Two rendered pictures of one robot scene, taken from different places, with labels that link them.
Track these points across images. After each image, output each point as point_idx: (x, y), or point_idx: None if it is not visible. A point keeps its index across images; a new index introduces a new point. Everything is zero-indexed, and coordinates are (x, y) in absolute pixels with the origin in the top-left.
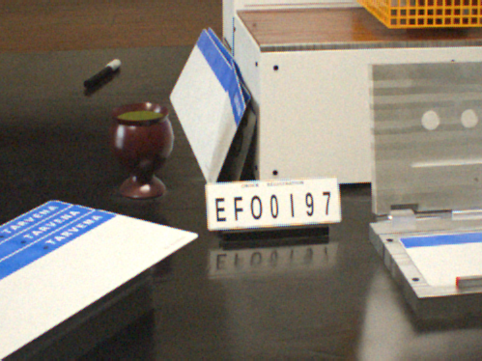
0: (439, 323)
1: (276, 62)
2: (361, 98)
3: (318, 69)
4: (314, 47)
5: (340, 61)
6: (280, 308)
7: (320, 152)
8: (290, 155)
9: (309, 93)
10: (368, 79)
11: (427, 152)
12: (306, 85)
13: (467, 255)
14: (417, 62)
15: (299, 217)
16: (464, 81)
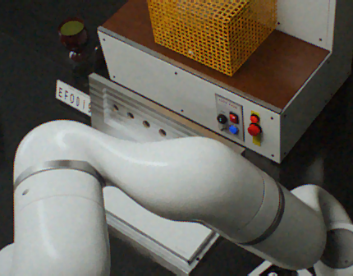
0: None
1: (103, 37)
2: (140, 67)
3: (120, 48)
4: (117, 39)
5: (128, 49)
6: None
7: (129, 79)
8: (118, 74)
9: (119, 55)
10: (141, 62)
11: (113, 119)
12: (117, 52)
13: None
14: (160, 65)
15: (85, 111)
16: (128, 100)
